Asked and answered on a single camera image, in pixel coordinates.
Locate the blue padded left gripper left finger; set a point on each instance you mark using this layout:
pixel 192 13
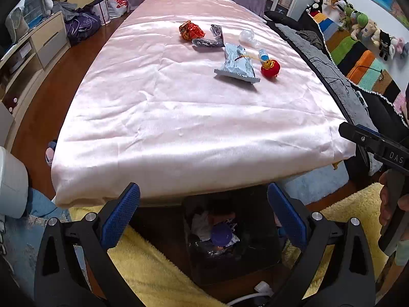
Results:
pixel 116 214

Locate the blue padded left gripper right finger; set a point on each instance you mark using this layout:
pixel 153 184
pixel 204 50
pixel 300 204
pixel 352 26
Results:
pixel 290 214

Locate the blue plastic plate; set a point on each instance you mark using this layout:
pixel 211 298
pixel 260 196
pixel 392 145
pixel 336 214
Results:
pixel 221 234

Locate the white tissue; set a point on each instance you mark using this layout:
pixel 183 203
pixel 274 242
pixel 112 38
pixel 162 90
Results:
pixel 200 226

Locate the blue white torn wrapper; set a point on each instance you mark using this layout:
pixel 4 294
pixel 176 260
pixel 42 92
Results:
pixel 263 55

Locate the black trash bin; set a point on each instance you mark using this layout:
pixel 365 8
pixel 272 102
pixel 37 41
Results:
pixel 255 244

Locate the grey sofa cover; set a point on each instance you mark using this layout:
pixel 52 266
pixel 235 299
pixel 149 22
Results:
pixel 308 42

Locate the yellow fluffy rug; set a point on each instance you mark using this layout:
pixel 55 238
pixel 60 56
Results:
pixel 152 270

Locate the colourful striped knitted blanket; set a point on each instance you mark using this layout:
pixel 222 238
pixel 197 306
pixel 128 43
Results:
pixel 357 63

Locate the white round stool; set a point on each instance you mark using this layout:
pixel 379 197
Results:
pixel 14 185

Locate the row of plush toys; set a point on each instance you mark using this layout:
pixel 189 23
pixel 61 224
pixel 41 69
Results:
pixel 360 26

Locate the pink satin tablecloth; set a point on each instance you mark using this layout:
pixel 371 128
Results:
pixel 151 110

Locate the red lantern ornament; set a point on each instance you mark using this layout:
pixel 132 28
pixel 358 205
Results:
pixel 270 68

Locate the silver snack bag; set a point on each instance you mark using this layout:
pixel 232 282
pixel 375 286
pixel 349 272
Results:
pixel 237 64

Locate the wooden tv cabinet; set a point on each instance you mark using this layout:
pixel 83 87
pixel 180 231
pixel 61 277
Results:
pixel 24 68

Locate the small clear plastic wrap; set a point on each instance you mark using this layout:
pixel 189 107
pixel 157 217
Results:
pixel 248 38

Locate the purple bag on floor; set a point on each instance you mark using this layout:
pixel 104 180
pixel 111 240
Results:
pixel 81 27

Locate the crumpled red foil wrapper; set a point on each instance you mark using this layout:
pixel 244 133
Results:
pixel 190 31

